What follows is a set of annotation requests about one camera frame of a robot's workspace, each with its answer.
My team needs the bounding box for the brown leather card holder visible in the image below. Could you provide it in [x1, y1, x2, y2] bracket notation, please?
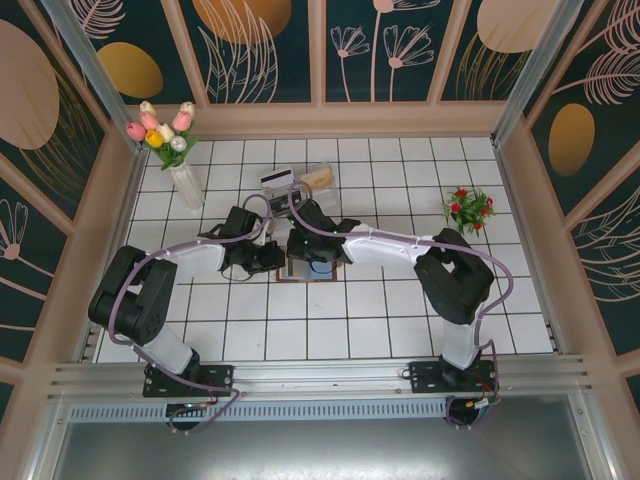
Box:
[274, 259, 342, 284]

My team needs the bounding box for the white card black magnetic stripe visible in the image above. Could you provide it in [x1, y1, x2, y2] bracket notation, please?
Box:
[259, 166, 296, 191]

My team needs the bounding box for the clear acrylic card stand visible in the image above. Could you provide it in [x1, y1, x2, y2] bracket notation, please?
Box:
[259, 159, 343, 224]

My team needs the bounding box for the tan card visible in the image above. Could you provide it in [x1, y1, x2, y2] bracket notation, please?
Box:
[298, 167, 335, 193]

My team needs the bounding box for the white ribbed vase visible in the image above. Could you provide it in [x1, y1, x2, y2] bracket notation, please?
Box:
[169, 163, 207, 211]

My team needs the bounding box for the small red flower plant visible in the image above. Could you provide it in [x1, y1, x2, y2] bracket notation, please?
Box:
[442, 185, 499, 237]

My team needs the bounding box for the artificial tulip bouquet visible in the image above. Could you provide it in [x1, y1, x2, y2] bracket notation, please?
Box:
[125, 99, 200, 172]

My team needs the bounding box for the steel sheet panel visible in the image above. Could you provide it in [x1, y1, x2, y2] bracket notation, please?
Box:
[29, 392, 621, 480]

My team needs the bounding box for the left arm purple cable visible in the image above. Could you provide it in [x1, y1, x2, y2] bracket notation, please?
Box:
[102, 193, 275, 434]

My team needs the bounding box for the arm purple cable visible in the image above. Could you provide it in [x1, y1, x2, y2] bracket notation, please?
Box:
[288, 182, 516, 431]
[102, 193, 275, 434]

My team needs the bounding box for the aluminium side rail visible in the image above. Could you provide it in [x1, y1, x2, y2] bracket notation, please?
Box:
[493, 143, 569, 354]
[74, 147, 151, 364]

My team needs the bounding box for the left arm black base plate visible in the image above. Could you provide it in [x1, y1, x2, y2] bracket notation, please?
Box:
[143, 363, 236, 399]

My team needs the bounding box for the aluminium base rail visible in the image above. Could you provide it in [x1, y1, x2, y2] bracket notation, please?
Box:
[47, 353, 596, 401]

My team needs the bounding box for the grey slotted cable duct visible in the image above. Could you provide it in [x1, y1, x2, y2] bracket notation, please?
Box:
[67, 399, 451, 422]

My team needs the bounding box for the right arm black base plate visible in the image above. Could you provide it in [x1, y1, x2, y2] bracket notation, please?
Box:
[408, 360, 501, 396]

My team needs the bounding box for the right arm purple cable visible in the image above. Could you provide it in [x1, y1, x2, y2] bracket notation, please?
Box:
[288, 182, 516, 431]

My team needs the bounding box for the aluminium corner post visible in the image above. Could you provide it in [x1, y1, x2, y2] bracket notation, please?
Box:
[42, 0, 146, 156]
[492, 0, 574, 147]

